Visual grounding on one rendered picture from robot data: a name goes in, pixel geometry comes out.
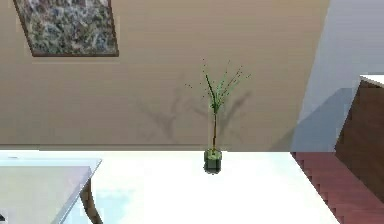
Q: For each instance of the dark brown wooden cupboard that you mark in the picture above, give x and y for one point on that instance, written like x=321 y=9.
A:
x=365 y=133

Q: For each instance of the white table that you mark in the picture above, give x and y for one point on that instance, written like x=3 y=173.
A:
x=206 y=193

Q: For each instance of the green house plant in pot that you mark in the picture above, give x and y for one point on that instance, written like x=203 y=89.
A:
x=214 y=140

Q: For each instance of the framed mottled wall picture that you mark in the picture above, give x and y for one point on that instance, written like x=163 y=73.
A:
x=68 y=28

